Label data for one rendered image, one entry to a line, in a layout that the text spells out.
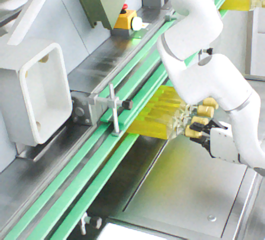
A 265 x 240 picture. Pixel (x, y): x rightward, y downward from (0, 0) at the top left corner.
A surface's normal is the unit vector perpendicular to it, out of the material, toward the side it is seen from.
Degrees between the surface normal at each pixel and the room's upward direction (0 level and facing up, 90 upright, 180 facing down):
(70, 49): 0
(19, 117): 90
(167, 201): 90
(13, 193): 90
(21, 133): 90
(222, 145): 107
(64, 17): 0
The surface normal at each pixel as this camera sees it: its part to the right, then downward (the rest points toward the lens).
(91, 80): -0.09, -0.84
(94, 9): -0.33, 0.81
